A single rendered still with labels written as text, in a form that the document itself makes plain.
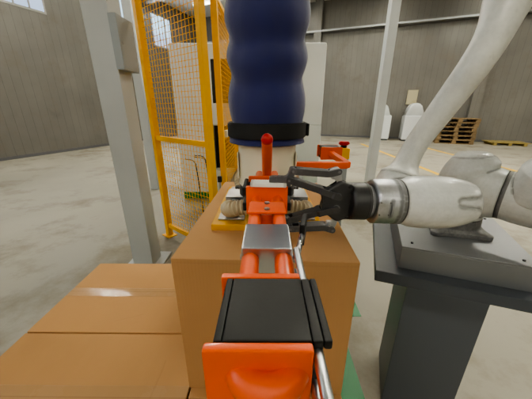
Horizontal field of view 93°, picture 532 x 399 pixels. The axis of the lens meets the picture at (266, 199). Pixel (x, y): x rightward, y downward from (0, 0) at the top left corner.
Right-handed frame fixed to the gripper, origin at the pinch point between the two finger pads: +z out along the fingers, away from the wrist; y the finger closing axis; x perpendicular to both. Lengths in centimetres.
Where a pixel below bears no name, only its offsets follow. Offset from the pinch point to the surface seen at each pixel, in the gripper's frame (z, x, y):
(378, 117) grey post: -162, 344, -7
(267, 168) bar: -0.3, 6.2, -5.0
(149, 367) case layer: 33, 4, 53
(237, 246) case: 6.5, 3.3, 12.8
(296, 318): -2.6, -33.0, -2.4
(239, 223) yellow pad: 6.9, 11.9, 11.0
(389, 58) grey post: -163, 343, -83
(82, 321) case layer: 64, 21, 54
